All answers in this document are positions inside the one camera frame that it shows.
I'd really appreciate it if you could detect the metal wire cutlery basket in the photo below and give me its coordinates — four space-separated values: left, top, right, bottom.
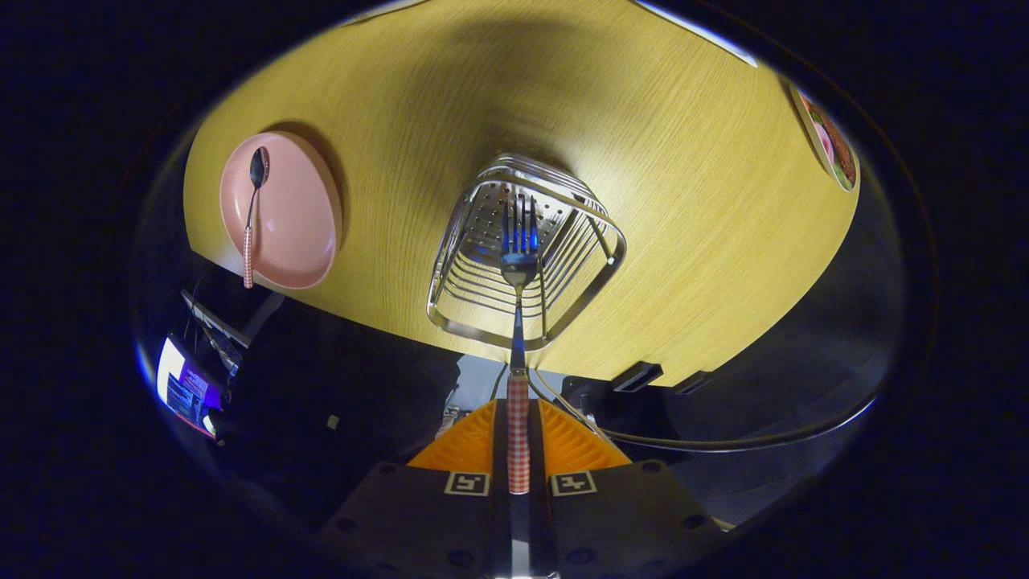
426 153 628 352

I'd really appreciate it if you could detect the fork with checkered handle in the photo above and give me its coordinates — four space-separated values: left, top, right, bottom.
500 193 541 495

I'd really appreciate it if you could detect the pink plate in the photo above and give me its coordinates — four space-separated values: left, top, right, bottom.
219 131 343 290

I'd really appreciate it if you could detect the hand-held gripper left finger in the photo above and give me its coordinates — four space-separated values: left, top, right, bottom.
318 398 513 579

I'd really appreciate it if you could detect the white plate of food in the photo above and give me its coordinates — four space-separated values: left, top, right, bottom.
789 84 861 194

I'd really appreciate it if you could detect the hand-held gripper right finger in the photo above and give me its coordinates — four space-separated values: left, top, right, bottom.
527 398 728 579

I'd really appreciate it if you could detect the spoon with checkered handle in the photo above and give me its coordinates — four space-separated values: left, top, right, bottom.
243 146 271 290

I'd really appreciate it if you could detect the lit computer screen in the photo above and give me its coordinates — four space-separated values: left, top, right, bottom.
154 334 226 439

